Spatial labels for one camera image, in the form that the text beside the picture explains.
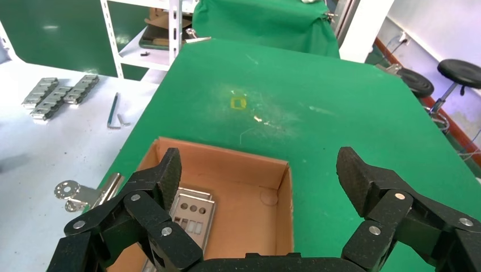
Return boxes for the brown cardboard box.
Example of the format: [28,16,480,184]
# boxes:
[107,137,294,272]

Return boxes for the green table cloth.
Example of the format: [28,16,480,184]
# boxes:
[94,37,481,272]
[192,0,341,59]

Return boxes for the silver metal io shield plate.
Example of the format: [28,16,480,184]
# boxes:
[142,189,217,272]
[179,186,218,211]

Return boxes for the white low shelf board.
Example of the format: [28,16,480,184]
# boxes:
[119,26,172,82]

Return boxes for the black round stool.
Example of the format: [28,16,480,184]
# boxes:
[396,67,436,99]
[428,58,481,115]

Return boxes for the white square pillar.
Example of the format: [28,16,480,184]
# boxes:
[338,0,395,64]

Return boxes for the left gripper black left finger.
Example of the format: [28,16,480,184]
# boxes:
[47,147,204,272]

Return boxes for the yellow tape mark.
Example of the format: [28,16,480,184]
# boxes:
[230,96,248,111]

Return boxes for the flat cardboard pieces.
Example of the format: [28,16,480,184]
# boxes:
[140,7,193,49]

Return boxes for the white board sheet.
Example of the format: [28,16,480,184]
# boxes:
[0,59,161,272]

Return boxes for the white perforated rack post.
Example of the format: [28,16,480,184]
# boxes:
[99,0,125,79]

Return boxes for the silver ribbed metal strip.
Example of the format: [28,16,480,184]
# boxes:
[29,86,72,122]
[21,78,59,109]
[63,74,100,105]

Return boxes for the thin floor cables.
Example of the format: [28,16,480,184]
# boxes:
[456,129,481,162]

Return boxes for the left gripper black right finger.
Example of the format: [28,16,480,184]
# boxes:
[336,146,481,272]

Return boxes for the dark blue hex key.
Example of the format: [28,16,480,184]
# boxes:
[107,92,122,130]

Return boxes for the white perforated rack strut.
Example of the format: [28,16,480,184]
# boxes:
[168,0,184,66]

